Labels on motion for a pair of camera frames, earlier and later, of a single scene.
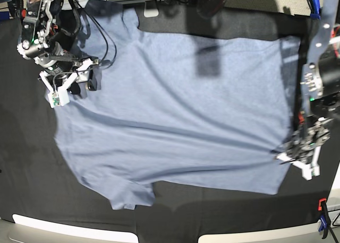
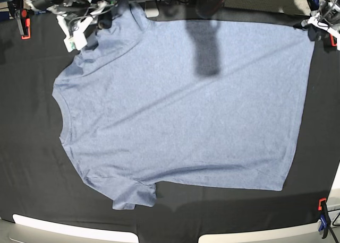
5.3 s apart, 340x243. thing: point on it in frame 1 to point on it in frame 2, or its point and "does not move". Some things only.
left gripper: (60, 66) to (77, 10)
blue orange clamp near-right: (325, 219) does not move
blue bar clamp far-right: (313, 0) does not move
